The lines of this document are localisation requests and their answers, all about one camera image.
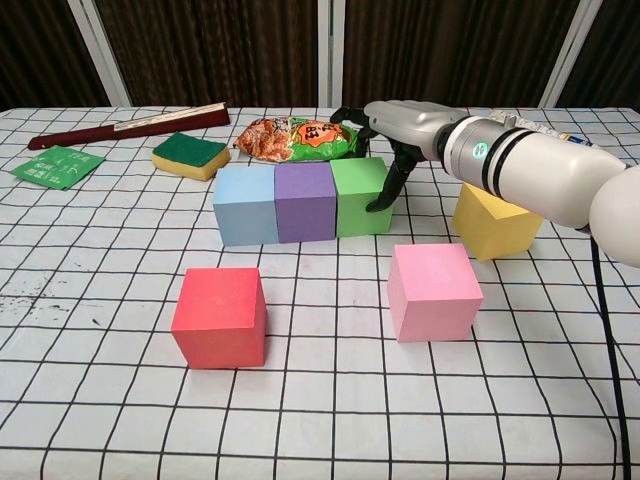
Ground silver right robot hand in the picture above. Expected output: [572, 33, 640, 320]
[328, 98, 469, 215]

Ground green foam cube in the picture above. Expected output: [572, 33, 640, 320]
[330, 157, 394, 239]

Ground purple foam cube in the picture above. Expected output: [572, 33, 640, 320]
[273, 162, 336, 245]

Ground light blue foam cube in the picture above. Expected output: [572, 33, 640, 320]
[212, 166, 279, 248]

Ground red foam cube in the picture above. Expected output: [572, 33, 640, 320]
[170, 266, 268, 370]

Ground dark brown curtain panel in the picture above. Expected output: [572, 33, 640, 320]
[92, 0, 321, 109]
[342, 0, 584, 109]
[0, 0, 112, 112]
[564, 0, 640, 109]

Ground yellow foam cube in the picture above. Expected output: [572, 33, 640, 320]
[452, 182, 545, 263]

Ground orange green snack bag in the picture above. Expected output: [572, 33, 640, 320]
[232, 115, 366, 164]

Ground white plastic noodle package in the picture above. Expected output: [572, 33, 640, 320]
[517, 117, 601, 149]

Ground pink foam cube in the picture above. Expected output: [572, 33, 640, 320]
[387, 242, 484, 343]

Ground green and yellow sponge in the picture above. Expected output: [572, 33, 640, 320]
[151, 131, 233, 181]

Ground dark red folded fan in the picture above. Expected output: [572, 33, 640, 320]
[27, 101, 231, 151]

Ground green sachet packet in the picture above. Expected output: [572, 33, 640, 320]
[9, 144, 106, 191]

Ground white partition post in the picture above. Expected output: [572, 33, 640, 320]
[317, 0, 346, 109]
[67, 0, 134, 107]
[539, 0, 609, 107]

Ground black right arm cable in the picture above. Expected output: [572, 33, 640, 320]
[589, 234, 632, 480]

